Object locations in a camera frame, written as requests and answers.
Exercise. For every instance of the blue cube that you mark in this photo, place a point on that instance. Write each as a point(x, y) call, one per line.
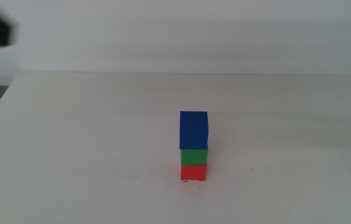
point(194, 130)

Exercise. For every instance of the green cube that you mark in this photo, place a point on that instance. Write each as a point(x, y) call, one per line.
point(194, 157)

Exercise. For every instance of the red cube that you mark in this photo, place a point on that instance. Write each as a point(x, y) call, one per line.
point(193, 172)

